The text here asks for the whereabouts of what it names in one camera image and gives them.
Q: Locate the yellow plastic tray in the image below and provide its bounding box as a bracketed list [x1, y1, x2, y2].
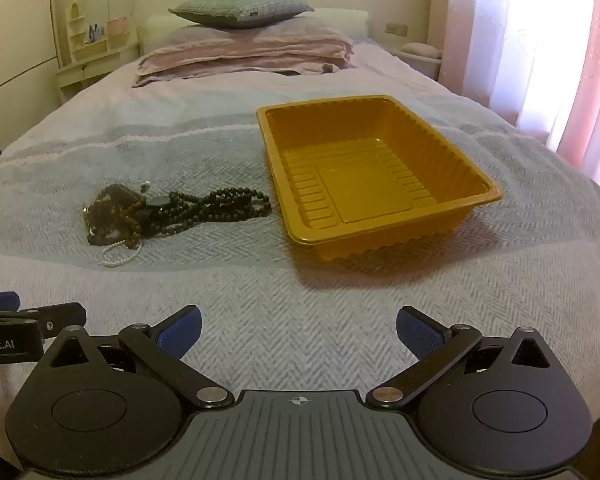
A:
[256, 94, 504, 263]

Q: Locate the white pillow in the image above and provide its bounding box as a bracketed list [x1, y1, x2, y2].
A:
[145, 8, 370, 41]

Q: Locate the brown bead necklace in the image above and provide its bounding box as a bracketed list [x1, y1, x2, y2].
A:
[82, 183, 153, 248]

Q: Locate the black bead necklace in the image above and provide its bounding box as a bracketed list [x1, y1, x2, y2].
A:
[145, 187, 273, 237]

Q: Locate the white pearl necklace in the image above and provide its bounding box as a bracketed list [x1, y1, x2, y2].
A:
[100, 239, 143, 267]

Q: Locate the grey checked pillow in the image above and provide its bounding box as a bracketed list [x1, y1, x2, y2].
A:
[169, 0, 315, 30]

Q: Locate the cream wardrobe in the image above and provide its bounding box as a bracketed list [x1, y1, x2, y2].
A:
[0, 0, 61, 156]

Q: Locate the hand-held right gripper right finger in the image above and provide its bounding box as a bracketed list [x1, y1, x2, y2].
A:
[366, 305, 556, 408]

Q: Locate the white side table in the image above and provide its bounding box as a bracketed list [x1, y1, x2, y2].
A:
[387, 50, 441, 81]

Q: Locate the black wristwatch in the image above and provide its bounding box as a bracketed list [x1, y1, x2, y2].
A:
[135, 195, 172, 226]

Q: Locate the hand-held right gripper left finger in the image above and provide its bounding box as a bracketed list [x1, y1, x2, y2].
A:
[42, 304, 236, 408]

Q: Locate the folded pink blanket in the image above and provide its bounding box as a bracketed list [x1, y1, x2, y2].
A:
[132, 17, 356, 88]

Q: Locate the cream vanity shelf unit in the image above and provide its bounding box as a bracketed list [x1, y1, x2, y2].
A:
[56, 2, 143, 106]

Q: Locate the pink curtain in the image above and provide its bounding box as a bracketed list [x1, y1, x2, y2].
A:
[440, 0, 600, 196]

